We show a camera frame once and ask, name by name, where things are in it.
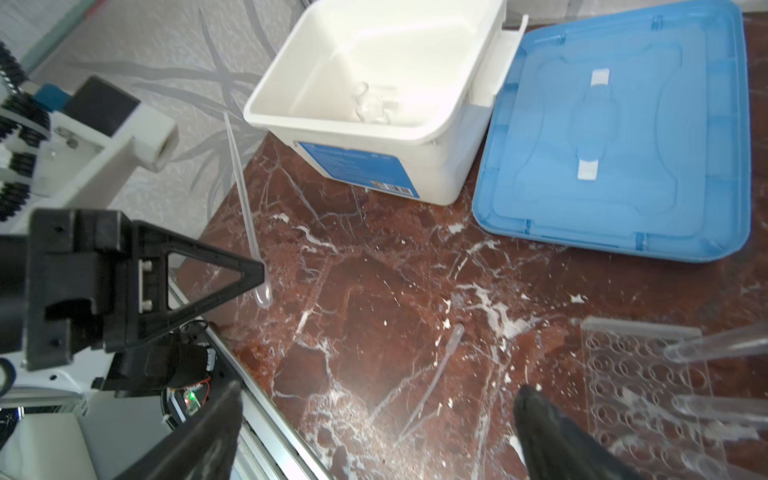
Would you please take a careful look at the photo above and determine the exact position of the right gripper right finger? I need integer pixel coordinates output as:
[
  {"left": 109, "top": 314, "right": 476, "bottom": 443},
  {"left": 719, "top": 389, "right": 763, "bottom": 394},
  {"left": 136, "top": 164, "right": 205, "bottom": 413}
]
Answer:
[{"left": 514, "top": 385, "right": 640, "bottom": 480}]

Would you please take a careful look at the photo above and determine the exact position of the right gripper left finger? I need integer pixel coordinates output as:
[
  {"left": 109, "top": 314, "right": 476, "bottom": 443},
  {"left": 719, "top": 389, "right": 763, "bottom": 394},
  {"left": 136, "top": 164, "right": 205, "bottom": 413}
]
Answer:
[{"left": 118, "top": 381, "right": 243, "bottom": 480}]

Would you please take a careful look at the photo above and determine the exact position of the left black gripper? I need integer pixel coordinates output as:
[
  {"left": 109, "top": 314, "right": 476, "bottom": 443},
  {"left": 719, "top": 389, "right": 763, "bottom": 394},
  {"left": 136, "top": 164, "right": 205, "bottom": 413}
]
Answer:
[{"left": 23, "top": 209, "right": 266, "bottom": 371}]

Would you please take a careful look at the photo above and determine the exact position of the clear test tube rack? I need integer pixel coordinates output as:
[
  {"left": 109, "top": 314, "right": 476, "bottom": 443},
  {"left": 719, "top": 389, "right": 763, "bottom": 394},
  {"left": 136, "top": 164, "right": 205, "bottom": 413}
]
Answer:
[{"left": 581, "top": 317, "right": 760, "bottom": 479}]

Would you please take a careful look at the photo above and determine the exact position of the clear small plastic beaker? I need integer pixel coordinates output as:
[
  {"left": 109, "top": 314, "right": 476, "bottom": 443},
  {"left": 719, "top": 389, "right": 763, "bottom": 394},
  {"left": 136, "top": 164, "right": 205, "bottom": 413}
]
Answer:
[{"left": 352, "top": 81, "right": 397, "bottom": 125}]

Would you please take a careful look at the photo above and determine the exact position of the blue plastic bin lid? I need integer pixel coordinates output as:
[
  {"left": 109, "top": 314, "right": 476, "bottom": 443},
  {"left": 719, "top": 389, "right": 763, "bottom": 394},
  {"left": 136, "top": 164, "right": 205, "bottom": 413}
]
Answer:
[{"left": 472, "top": 1, "right": 752, "bottom": 263}]

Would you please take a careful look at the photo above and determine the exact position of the white plastic storage bin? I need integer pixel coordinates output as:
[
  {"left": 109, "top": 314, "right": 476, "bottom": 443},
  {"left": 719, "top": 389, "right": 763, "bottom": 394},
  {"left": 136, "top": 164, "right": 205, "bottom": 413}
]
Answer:
[{"left": 243, "top": 0, "right": 525, "bottom": 205}]

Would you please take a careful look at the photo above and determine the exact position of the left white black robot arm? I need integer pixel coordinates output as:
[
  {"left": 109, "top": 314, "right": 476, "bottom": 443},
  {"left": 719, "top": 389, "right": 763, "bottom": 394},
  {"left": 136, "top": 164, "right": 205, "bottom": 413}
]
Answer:
[{"left": 1, "top": 50, "right": 267, "bottom": 397}]

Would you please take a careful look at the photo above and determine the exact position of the glass stirring rod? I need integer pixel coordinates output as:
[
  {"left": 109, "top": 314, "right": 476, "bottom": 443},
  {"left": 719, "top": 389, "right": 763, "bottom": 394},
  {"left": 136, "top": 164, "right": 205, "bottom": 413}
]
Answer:
[{"left": 395, "top": 324, "right": 465, "bottom": 445}]

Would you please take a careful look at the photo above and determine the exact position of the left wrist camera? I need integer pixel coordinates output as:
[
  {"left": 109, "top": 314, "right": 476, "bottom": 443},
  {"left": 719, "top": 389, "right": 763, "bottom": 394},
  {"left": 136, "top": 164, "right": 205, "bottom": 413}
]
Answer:
[{"left": 1, "top": 76, "right": 179, "bottom": 234}]

